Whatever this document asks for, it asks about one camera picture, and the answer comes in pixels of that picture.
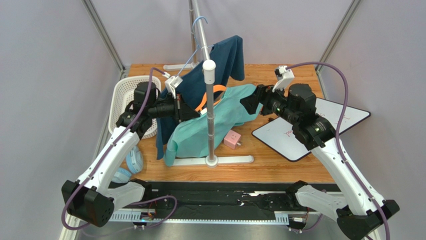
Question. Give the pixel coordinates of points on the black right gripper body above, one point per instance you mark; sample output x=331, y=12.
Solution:
x=261, y=98

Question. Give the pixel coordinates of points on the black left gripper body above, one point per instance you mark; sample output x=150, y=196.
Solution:
x=174, y=107

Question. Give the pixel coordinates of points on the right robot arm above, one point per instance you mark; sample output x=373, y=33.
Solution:
x=361, y=209

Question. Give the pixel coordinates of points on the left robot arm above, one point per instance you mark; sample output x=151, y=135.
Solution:
x=90, y=198

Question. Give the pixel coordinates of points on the dark blue t shirt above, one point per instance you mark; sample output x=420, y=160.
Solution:
x=226, y=60

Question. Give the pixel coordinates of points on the white dry erase board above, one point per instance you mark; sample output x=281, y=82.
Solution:
x=278, y=134

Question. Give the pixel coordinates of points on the pink power adapter cube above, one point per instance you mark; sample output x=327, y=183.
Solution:
x=232, y=139

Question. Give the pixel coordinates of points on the white perforated plastic basket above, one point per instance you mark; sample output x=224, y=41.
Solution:
x=123, y=94

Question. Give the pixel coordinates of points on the light blue headphones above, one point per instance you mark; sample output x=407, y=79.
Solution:
x=135, y=164

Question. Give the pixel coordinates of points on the silver clothes rack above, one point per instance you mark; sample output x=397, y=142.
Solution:
x=209, y=116

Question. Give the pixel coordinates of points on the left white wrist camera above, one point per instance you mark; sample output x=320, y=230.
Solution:
x=172, y=83

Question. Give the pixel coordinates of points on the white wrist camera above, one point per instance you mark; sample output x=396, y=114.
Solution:
x=284, y=77
x=172, y=83

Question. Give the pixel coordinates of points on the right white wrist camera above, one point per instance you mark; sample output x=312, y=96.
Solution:
x=284, y=77

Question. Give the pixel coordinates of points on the light blue wire hanger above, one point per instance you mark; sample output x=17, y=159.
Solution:
x=198, y=47

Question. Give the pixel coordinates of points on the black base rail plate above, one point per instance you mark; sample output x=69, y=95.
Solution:
x=222, y=201

